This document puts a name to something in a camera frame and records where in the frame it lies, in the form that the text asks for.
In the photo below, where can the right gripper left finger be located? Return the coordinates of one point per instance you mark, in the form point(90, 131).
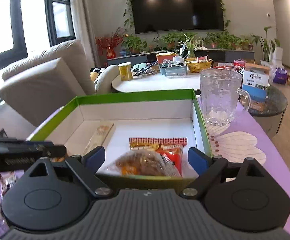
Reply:
point(85, 167)

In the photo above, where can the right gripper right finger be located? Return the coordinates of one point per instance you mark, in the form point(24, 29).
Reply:
point(209, 170)

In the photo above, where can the clear bag brown snack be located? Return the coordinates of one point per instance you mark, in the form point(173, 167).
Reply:
point(144, 163)

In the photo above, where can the beige long snack packet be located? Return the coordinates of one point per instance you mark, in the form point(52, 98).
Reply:
point(99, 136)

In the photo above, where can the red orange snack packet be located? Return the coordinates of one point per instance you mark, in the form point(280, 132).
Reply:
point(168, 147)

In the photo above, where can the purple floral tablecloth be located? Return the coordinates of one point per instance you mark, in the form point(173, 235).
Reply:
point(251, 201)

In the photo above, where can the green cardboard box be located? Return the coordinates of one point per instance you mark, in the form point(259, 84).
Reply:
point(156, 114)

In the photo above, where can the beige armchair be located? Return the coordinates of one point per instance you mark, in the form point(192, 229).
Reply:
point(38, 85)

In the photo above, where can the dark round side table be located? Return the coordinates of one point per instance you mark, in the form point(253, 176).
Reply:
point(271, 117)

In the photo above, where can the clear glass mug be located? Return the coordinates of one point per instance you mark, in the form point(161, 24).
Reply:
point(220, 93)

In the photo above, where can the white round coffee table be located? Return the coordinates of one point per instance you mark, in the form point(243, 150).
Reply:
point(157, 82)

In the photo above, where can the yellow woven basket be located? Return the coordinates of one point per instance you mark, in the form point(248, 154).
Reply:
point(196, 67)

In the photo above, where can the blue white carton box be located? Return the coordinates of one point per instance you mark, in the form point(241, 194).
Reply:
point(255, 82)

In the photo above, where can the blue plastic organizer tray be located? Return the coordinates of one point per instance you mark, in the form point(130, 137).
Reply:
point(171, 69)

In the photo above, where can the yellow tin can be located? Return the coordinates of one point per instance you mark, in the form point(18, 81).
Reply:
point(125, 71)

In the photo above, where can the purple gift bag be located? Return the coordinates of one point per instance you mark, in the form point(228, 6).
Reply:
point(281, 76)

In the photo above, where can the orange box on table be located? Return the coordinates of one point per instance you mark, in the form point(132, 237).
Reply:
point(165, 56)

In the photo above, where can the red flower decoration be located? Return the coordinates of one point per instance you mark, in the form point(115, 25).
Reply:
point(107, 44)

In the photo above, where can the spider plant in vase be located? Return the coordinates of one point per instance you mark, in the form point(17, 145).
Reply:
point(190, 44)

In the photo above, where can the tall green floor plant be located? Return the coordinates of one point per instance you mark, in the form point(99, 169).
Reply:
point(268, 46)

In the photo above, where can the wall mounted black television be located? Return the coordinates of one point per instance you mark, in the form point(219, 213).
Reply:
point(169, 15)

